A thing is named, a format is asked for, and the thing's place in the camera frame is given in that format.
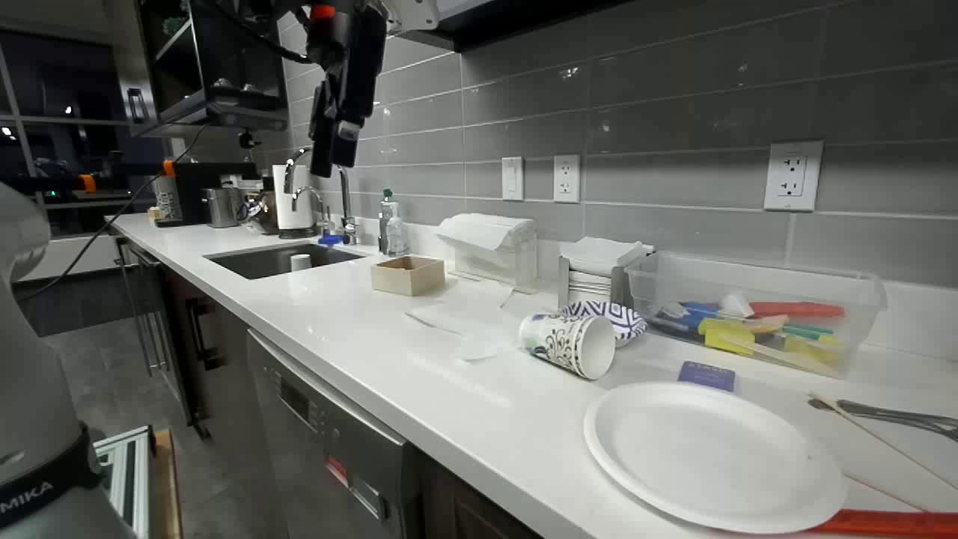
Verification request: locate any red flat item in tote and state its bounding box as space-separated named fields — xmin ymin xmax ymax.
xmin=745 ymin=298 xmax=852 ymax=322

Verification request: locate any white wall outlet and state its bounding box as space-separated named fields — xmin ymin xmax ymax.
xmin=552 ymin=153 xmax=584 ymax=206
xmin=762 ymin=138 xmax=828 ymax=216

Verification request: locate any white paper plate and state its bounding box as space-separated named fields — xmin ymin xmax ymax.
xmin=581 ymin=381 xmax=852 ymax=539

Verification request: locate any yellow sponge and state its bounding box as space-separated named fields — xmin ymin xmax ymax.
xmin=697 ymin=318 xmax=762 ymax=358

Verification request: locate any clear soap bottle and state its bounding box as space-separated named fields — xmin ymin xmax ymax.
xmin=374 ymin=185 xmax=407 ymax=259

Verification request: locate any metal napkin holder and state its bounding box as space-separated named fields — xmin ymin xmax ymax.
xmin=554 ymin=234 xmax=659 ymax=315

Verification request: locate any steel cooking pot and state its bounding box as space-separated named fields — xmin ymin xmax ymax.
xmin=201 ymin=183 xmax=256 ymax=230

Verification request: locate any chrome faucet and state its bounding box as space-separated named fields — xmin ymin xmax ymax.
xmin=278 ymin=147 xmax=353 ymax=246

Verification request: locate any stainless dishwasher front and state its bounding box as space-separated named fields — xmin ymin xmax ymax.
xmin=244 ymin=325 xmax=427 ymax=539

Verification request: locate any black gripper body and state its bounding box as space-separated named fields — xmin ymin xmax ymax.
xmin=302 ymin=3 xmax=392 ymax=144

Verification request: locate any dark wall shelf cabinet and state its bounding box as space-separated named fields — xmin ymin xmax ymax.
xmin=132 ymin=0 xmax=295 ymax=140

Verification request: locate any blue sponge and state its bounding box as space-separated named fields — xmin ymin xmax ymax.
xmin=647 ymin=298 xmax=724 ymax=339

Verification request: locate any wooden skewer stick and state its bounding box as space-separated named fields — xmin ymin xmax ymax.
xmin=805 ymin=393 xmax=958 ymax=495

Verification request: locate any clear plastic sheet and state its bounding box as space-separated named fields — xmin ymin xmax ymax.
xmin=406 ymin=295 xmax=515 ymax=366

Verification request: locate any small wooden box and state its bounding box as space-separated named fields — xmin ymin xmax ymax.
xmin=368 ymin=253 xmax=449 ymax=298

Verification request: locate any green sponge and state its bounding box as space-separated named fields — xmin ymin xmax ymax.
xmin=783 ymin=319 xmax=846 ymax=346

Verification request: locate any clear plastic tote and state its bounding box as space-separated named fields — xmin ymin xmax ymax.
xmin=626 ymin=247 xmax=891 ymax=376

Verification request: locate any clear paper towel dispenser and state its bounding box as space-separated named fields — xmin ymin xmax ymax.
xmin=436 ymin=209 xmax=542 ymax=292

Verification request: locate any white cup on side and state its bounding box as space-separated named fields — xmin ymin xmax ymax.
xmin=515 ymin=309 xmax=620 ymax=382

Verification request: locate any steel kitchen sink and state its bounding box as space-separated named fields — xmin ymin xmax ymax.
xmin=204 ymin=240 xmax=365 ymax=283

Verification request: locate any metal utensil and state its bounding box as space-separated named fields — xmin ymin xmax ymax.
xmin=837 ymin=394 xmax=958 ymax=442

